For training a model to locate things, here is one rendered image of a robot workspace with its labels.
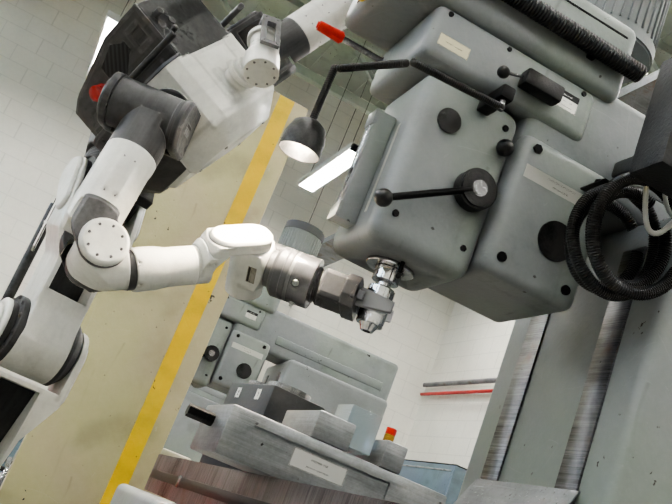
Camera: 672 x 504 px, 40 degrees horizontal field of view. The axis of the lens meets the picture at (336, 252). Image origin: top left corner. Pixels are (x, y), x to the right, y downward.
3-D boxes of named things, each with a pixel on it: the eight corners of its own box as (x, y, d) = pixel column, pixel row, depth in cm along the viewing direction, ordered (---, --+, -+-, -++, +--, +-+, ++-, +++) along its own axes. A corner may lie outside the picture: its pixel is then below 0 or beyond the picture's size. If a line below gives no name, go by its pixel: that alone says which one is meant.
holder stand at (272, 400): (237, 478, 171) (277, 377, 176) (196, 466, 190) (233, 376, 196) (291, 500, 175) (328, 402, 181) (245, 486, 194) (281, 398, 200)
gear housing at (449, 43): (422, 48, 151) (442, -1, 154) (364, 95, 173) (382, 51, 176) (584, 142, 160) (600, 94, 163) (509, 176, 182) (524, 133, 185)
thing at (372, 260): (378, 254, 151) (379, 250, 151) (358, 262, 159) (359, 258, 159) (421, 276, 153) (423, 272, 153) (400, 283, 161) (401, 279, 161)
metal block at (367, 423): (339, 442, 134) (353, 403, 136) (324, 441, 139) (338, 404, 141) (369, 456, 135) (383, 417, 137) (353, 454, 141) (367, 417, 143)
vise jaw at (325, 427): (310, 436, 128) (320, 409, 129) (277, 434, 141) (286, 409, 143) (347, 452, 129) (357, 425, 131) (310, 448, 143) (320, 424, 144)
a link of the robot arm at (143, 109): (90, 124, 151) (127, 65, 157) (93, 155, 158) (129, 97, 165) (156, 151, 150) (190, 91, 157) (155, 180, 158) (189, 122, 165)
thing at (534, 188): (481, 265, 148) (528, 127, 156) (414, 284, 171) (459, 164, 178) (575, 313, 153) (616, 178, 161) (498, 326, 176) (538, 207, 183)
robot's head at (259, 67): (227, 81, 169) (258, 51, 164) (231, 48, 176) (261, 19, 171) (255, 101, 172) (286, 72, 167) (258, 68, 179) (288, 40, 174)
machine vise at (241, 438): (213, 452, 122) (245, 375, 126) (188, 448, 136) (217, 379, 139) (433, 543, 132) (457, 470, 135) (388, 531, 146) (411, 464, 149)
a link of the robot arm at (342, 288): (367, 264, 150) (299, 239, 152) (346, 317, 147) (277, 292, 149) (368, 286, 162) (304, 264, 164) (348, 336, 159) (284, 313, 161)
